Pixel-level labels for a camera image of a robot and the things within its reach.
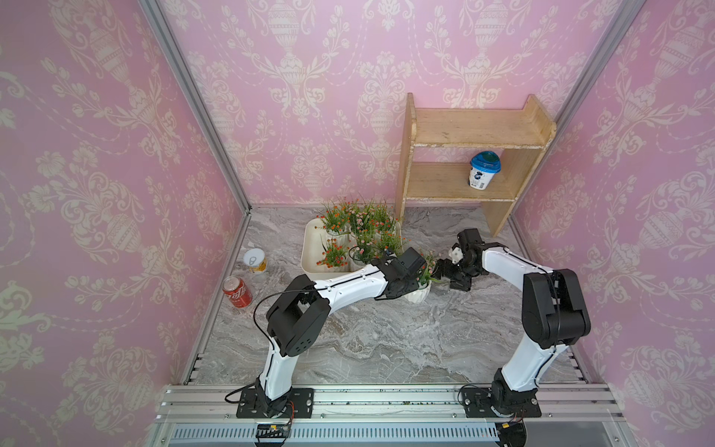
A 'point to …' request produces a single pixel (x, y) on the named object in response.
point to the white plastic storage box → (313, 243)
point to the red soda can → (236, 291)
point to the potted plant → (384, 221)
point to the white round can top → (253, 257)
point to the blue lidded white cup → (483, 167)
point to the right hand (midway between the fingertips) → (441, 279)
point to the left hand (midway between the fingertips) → (413, 287)
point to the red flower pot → (334, 254)
